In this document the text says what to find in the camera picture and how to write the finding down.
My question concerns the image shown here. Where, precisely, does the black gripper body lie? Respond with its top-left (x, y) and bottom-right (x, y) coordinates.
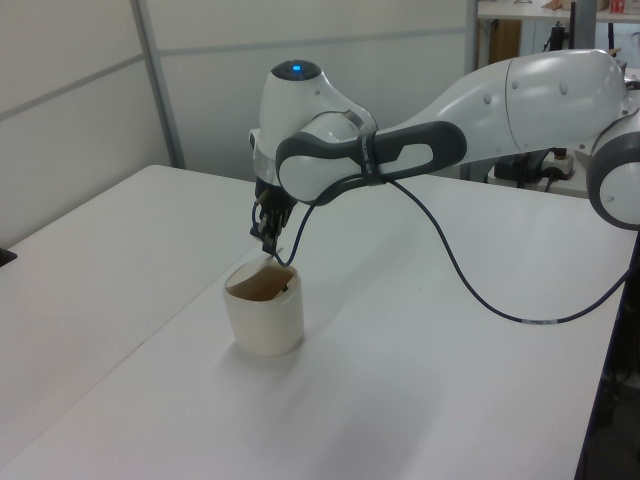
top-left (253, 180), bottom-right (298, 220)

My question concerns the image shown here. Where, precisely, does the small white trash can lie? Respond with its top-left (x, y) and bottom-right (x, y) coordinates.
top-left (221, 254), bottom-right (306, 358)

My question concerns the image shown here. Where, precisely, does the black power supply box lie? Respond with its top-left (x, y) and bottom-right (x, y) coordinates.
top-left (494, 153), bottom-right (532, 188)

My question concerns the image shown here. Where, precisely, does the white power strip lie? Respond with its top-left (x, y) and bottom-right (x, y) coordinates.
top-left (541, 148), bottom-right (575, 182)

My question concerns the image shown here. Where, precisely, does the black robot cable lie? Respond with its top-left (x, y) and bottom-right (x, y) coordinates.
top-left (272, 173), bottom-right (633, 327)

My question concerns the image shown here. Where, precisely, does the grey metal partition post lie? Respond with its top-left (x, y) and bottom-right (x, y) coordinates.
top-left (458, 0), bottom-right (482, 182)

